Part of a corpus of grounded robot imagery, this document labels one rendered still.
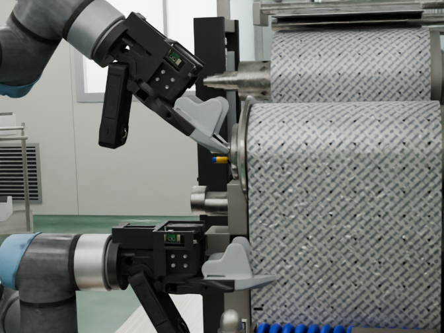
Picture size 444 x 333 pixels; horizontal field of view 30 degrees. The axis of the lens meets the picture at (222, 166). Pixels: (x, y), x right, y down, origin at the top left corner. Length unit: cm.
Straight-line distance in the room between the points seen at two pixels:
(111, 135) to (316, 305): 34
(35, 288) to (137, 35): 35
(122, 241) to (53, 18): 30
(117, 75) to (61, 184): 611
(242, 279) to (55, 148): 616
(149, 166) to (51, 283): 581
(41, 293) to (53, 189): 611
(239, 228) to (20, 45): 38
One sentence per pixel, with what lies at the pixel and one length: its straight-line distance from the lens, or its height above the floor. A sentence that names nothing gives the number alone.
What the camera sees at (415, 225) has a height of 117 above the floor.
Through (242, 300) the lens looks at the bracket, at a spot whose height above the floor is 104.
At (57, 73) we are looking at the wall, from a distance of 709.
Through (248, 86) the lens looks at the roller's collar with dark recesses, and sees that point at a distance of 131.
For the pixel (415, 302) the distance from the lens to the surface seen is 106.
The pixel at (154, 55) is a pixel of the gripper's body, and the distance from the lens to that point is 106.
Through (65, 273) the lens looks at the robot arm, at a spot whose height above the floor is 110.
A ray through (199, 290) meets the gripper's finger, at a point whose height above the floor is 109.
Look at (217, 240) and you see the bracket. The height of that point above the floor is 113.
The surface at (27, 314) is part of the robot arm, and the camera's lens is 113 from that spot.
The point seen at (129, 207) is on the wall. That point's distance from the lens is 701.
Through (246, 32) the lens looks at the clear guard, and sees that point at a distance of 208.
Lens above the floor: 138
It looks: 8 degrees down
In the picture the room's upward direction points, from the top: 2 degrees counter-clockwise
